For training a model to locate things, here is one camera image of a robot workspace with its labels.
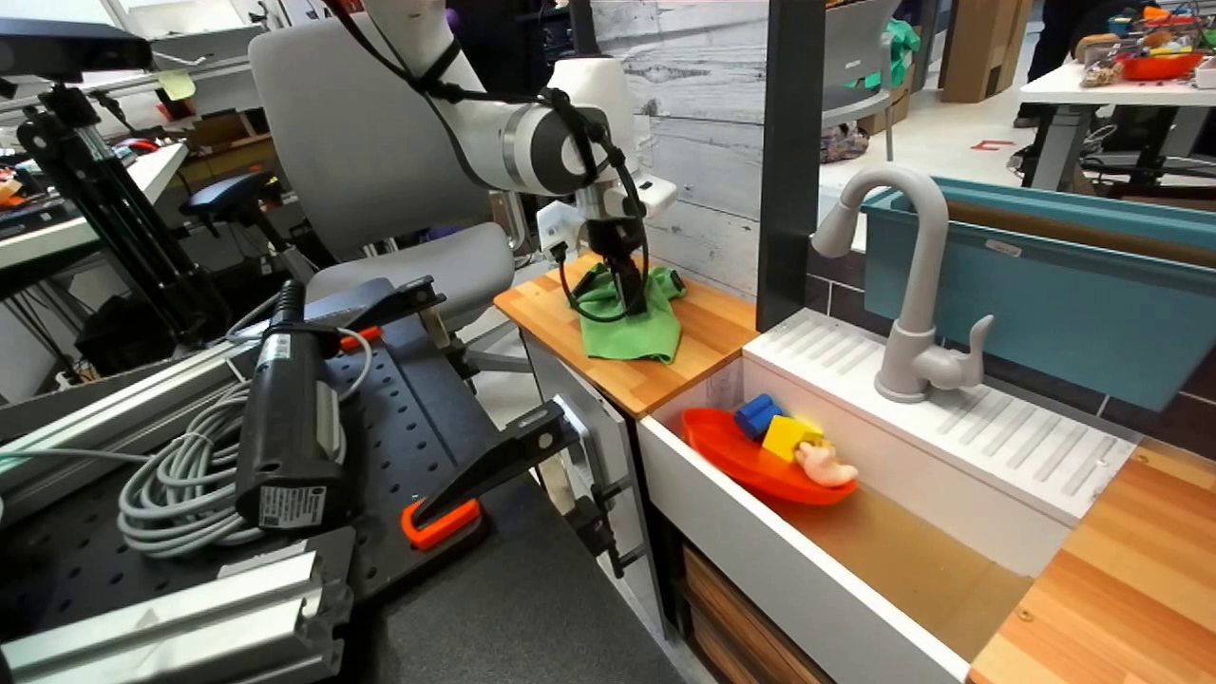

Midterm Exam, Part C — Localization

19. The yellow toy block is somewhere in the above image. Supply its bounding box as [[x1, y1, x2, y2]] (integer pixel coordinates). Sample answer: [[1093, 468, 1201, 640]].
[[765, 415, 826, 463]]

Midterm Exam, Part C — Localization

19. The grey office chair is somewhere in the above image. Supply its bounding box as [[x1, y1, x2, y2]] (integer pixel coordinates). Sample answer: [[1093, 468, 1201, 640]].
[[247, 20, 512, 329]]

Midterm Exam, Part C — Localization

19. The green towel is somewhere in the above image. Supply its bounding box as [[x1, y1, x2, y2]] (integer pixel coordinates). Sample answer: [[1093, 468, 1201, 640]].
[[575, 267, 683, 360]]

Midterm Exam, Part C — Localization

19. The red bowl of toys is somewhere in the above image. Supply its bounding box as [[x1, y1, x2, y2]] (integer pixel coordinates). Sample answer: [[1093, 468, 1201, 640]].
[[1119, 49, 1205, 85]]

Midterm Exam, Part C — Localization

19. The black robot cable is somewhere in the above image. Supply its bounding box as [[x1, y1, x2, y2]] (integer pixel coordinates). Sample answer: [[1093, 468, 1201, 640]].
[[322, 0, 655, 329]]

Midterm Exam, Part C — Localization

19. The blue toy block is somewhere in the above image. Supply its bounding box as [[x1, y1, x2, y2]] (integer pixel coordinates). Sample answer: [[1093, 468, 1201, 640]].
[[732, 396, 782, 441]]

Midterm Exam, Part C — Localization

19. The aluminium extrusion bar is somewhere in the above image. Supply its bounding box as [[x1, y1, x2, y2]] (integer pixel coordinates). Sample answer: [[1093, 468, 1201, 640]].
[[0, 545, 350, 684]]

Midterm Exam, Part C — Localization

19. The black vertical post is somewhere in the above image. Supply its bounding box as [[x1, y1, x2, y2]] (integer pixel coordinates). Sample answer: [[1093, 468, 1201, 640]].
[[757, 0, 826, 330]]

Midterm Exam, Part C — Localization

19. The white background table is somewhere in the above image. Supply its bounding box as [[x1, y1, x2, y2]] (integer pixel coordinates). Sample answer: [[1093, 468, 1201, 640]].
[[1020, 64, 1216, 192]]

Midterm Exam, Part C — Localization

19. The white sink basin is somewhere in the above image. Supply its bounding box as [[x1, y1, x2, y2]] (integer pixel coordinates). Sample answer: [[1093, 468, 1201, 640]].
[[640, 311, 1137, 684]]

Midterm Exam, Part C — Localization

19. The black orange clamp rear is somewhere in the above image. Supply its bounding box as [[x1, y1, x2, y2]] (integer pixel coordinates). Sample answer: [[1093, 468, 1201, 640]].
[[304, 278, 442, 334]]

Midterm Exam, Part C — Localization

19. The black orange clamp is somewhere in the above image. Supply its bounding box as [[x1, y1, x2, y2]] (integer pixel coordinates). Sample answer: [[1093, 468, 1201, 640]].
[[399, 398, 567, 550], [304, 278, 442, 334]]

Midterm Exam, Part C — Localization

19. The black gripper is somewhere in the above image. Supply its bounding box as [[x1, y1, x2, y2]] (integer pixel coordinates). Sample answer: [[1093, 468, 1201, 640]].
[[589, 218, 645, 316]]

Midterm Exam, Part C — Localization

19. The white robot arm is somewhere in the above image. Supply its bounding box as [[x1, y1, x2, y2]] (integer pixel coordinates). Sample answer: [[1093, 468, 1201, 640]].
[[365, 0, 645, 316]]

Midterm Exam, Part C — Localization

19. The black orange clamp front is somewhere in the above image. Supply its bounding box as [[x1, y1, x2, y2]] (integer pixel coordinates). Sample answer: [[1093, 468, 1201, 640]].
[[399, 398, 567, 550]]

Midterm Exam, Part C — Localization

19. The black camera on mount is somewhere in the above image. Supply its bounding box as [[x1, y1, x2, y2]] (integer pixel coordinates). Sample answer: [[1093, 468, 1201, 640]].
[[237, 283, 347, 531]]

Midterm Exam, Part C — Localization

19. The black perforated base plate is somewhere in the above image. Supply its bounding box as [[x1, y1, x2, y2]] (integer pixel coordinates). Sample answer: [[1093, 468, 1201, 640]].
[[0, 322, 499, 640]]

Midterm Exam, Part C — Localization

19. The teal storage bin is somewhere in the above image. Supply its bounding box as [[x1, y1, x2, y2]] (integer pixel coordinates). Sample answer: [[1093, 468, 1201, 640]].
[[860, 174, 1216, 415]]

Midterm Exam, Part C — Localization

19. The coiled grey cable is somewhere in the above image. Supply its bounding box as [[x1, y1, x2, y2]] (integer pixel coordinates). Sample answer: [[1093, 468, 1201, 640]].
[[114, 322, 377, 564]]

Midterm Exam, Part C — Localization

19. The grey sink faucet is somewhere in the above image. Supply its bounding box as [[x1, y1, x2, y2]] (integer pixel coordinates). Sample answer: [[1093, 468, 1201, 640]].
[[808, 163, 995, 402]]

